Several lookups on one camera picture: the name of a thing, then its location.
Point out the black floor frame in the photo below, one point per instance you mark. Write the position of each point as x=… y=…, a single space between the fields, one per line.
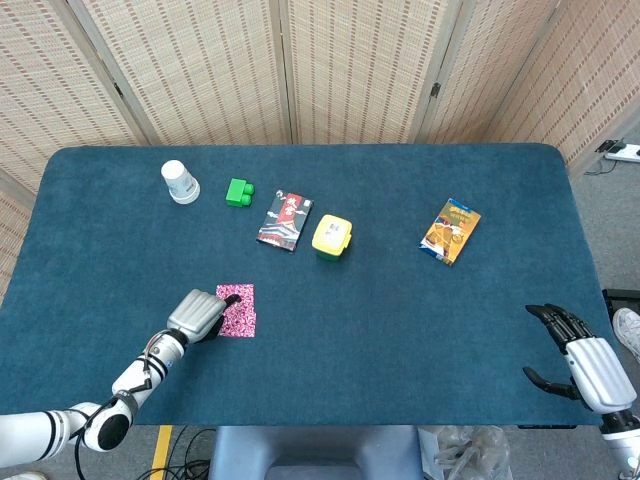
x=620 y=295

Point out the green toy brick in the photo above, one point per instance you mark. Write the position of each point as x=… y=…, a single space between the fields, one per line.
x=233 y=192

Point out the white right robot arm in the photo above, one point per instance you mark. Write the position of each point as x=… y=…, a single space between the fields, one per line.
x=622 y=440

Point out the yellow blue snack box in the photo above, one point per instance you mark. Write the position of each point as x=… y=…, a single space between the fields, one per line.
x=450 y=232

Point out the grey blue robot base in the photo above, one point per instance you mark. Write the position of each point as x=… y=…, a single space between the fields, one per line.
x=320 y=450

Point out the clear plastic bag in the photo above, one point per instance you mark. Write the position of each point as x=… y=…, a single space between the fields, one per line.
x=465 y=450

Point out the white power strip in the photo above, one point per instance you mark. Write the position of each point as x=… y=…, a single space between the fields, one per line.
x=626 y=152

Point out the green bin yellow lid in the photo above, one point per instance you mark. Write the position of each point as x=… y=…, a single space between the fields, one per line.
x=331 y=232

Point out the white paper cup stack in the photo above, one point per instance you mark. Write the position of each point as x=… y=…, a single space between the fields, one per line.
x=179 y=182

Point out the white sneaker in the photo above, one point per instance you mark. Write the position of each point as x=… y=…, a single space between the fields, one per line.
x=627 y=327

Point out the woven folding screen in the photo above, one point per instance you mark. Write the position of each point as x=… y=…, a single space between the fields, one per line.
x=200 y=65

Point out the yellow floor tape strip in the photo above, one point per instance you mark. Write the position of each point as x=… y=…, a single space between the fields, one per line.
x=161 y=450

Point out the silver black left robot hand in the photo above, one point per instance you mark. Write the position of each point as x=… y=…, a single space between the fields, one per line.
x=197 y=315

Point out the black metal screen hinge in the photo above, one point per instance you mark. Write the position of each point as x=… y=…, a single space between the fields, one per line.
x=435 y=90
x=118 y=90

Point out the black red card box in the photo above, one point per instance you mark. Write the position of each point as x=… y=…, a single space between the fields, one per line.
x=285 y=222

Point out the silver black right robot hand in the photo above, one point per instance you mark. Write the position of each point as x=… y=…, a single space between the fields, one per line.
x=600 y=370

